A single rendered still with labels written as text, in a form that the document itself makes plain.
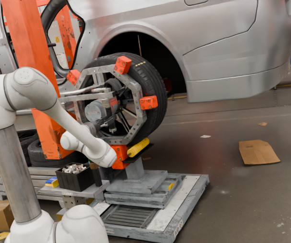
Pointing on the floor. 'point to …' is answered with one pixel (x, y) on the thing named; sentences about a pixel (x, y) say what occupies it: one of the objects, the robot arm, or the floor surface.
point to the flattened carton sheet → (257, 152)
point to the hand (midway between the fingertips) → (110, 118)
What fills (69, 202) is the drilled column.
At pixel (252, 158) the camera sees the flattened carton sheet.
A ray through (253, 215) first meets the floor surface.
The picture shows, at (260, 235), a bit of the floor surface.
